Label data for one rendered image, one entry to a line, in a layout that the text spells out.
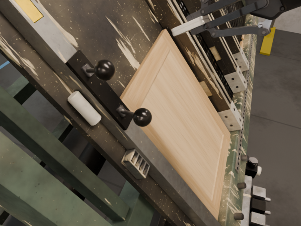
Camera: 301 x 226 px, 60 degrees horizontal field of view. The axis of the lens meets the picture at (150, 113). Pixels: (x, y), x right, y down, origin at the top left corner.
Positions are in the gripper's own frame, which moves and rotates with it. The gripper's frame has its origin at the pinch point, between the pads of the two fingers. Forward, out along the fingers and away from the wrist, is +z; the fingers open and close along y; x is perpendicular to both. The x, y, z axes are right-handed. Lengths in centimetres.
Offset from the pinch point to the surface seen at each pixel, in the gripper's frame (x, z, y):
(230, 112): 54, 22, 36
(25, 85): 33, 134, -8
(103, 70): -17.1, 9.3, 2.4
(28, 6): -17.7, 21.4, -13.5
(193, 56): 42.7, 24.2, 7.8
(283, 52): 324, 51, 53
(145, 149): -3.3, 20.3, 24.1
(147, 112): -11.0, 8.5, 12.7
